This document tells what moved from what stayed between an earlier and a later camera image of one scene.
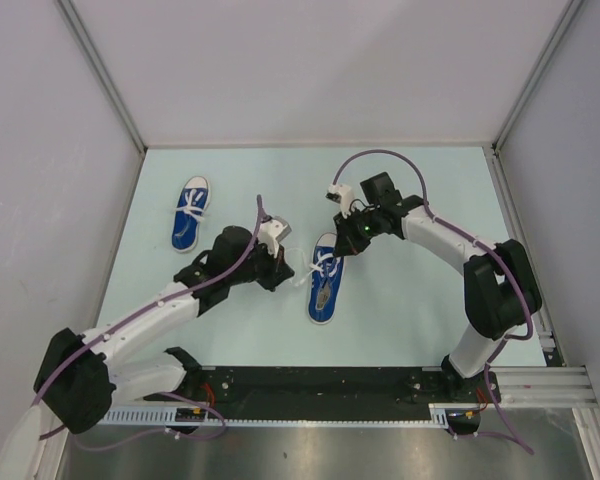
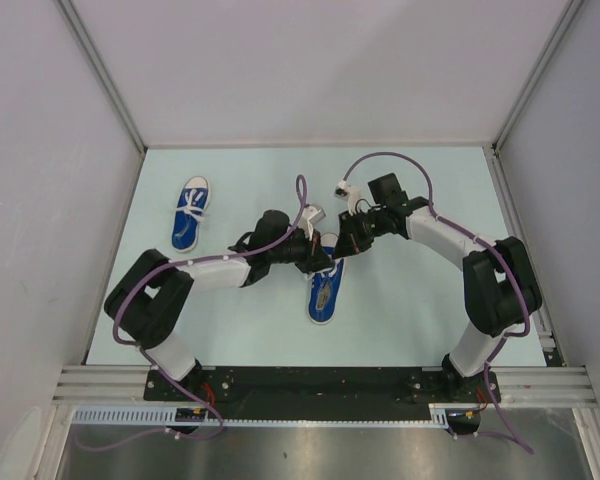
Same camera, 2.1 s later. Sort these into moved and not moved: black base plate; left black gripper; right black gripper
Moved: left black gripper
Not moved: right black gripper; black base plate
